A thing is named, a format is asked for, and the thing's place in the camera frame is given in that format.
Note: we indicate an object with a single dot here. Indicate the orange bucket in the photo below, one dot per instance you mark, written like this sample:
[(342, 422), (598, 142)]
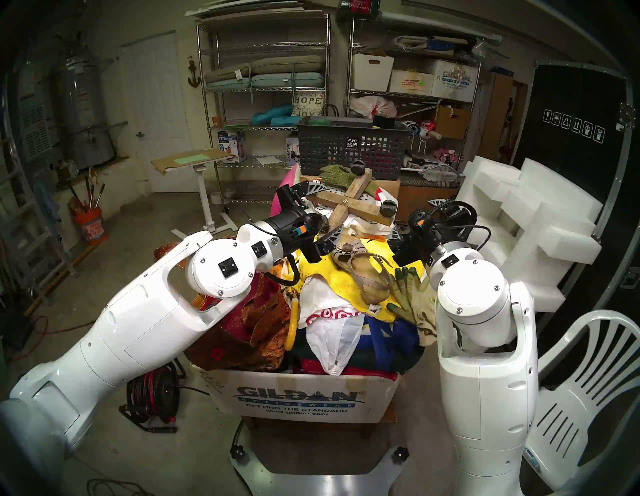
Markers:
[(91, 227)]

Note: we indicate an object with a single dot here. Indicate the rolled blue mat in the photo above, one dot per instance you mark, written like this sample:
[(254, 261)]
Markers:
[(414, 129)]

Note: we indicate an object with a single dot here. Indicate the black flight case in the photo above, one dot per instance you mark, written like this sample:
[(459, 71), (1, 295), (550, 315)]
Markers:
[(575, 165)]

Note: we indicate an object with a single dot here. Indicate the beige bench cushion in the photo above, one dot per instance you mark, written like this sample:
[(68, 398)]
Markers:
[(280, 63)]

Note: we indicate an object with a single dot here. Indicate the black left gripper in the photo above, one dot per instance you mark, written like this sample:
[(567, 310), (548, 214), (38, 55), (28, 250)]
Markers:
[(297, 225)]

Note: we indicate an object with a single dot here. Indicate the black perforated plastic basket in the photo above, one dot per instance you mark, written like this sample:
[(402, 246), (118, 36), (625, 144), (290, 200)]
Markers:
[(325, 147)]

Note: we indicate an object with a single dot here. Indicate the gray striped cloth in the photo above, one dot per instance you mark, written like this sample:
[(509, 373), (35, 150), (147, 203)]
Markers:
[(440, 174)]

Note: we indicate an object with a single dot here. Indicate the small Gildan cardboard box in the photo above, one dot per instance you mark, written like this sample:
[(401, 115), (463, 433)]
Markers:
[(456, 82)]

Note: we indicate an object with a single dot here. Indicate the green knit glove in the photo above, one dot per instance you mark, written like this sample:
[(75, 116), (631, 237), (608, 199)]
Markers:
[(332, 175)]

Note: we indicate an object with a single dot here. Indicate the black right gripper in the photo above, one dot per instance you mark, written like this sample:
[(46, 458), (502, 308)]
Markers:
[(440, 225)]

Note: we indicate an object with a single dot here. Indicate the white flat boards stack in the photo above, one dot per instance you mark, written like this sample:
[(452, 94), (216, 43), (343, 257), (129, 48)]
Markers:
[(250, 9)]

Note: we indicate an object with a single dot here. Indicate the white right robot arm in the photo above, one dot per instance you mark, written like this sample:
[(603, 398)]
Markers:
[(485, 390)]

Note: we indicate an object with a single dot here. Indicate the teal pillow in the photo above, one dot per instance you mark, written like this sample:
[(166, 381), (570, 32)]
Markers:
[(272, 115)]

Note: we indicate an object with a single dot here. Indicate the gray metal ladder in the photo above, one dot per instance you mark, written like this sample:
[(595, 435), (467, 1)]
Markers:
[(30, 230)]

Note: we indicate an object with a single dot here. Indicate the teal bench cushion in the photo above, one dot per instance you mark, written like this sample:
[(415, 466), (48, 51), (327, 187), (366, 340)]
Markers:
[(280, 81)]

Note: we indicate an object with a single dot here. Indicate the orange plastic strip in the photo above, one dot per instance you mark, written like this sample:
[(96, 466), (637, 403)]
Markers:
[(378, 238)]

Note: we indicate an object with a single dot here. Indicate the white vented wall unit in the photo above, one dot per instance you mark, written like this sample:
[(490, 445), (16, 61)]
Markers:
[(35, 130)]

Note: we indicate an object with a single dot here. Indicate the white box orange label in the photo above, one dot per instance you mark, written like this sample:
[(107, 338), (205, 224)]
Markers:
[(410, 82)]

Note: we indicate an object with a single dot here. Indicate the large Gildan cardboard box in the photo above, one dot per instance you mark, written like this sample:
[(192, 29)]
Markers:
[(300, 395)]

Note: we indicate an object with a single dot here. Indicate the wooden cross caster dolly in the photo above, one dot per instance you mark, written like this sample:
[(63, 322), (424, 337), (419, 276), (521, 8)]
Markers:
[(355, 200)]

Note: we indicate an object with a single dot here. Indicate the white foam packing block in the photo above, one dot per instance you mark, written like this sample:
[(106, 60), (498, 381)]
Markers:
[(550, 220)]

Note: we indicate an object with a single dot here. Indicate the brown cardboard box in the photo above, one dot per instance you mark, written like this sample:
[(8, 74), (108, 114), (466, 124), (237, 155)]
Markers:
[(455, 124)]

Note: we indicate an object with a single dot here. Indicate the white overbed table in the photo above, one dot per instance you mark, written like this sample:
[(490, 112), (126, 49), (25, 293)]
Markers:
[(205, 205)]

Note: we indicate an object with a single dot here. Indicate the brown wooden chest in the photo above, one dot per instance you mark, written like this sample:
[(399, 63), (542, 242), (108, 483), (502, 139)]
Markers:
[(420, 195)]

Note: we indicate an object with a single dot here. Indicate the gray robot base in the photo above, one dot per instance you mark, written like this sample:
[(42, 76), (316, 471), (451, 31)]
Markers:
[(310, 482)]

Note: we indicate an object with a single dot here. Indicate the orange floral tote bag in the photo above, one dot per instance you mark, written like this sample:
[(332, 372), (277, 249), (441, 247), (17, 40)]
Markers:
[(265, 330)]

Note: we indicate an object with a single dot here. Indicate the HOPE sign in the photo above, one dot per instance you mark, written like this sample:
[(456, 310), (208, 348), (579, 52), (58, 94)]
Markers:
[(308, 102)]

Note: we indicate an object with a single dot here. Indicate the white plastic chair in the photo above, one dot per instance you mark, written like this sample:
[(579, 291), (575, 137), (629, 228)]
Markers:
[(580, 425)]

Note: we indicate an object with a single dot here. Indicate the red shiny bag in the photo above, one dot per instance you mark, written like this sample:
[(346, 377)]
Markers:
[(207, 302)]

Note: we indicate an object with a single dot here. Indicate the red snowman box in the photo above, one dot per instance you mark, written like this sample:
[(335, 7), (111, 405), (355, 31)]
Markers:
[(360, 6)]

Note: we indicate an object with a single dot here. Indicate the blue white product box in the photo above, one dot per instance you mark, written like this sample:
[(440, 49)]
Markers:
[(232, 146)]

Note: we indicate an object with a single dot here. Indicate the small black box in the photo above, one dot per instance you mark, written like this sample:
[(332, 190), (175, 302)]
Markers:
[(383, 121)]

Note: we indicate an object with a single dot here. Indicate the anchor wall decoration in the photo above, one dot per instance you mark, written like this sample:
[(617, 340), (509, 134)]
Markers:
[(194, 77)]

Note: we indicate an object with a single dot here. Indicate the gray water heater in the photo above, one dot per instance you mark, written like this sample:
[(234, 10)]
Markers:
[(82, 110)]

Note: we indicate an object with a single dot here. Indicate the pink flowers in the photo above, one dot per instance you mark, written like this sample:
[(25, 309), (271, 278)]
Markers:
[(446, 156)]

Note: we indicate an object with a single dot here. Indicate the pink bag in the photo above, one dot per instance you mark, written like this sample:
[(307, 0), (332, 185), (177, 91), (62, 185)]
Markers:
[(287, 175)]

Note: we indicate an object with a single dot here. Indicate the white door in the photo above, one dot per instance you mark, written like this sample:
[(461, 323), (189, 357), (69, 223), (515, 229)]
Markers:
[(157, 110)]

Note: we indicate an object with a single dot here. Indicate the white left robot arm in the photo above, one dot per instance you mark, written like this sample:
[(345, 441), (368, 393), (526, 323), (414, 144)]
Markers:
[(140, 325)]

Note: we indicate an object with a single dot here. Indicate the long white tube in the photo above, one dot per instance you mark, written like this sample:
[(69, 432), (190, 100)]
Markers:
[(440, 26)]

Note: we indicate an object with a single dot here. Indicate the white bag red circles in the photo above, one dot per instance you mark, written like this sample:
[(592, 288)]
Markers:
[(330, 340)]

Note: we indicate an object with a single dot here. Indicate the white bag red ribbon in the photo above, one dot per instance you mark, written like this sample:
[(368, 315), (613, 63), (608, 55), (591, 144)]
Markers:
[(372, 106)]

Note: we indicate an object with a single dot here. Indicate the tan glove green fingertips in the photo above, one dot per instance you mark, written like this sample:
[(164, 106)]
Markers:
[(425, 315), (405, 295)]

